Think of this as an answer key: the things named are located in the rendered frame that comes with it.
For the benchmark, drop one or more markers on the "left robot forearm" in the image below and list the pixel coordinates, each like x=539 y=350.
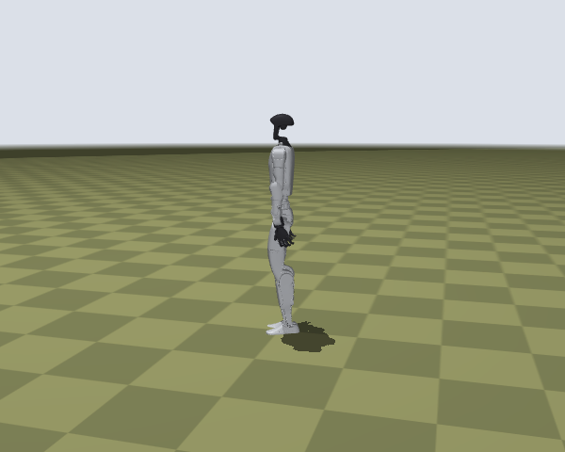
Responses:
x=276 y=203

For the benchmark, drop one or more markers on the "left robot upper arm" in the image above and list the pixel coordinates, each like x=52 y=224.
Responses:
x=278 y=159

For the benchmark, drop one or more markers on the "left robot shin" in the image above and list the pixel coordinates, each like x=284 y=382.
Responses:
x=285 y=297

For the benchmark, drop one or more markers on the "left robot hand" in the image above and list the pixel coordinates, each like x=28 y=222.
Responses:
x=281 y=235

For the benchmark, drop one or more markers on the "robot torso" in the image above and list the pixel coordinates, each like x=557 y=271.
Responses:
x=288 y=179

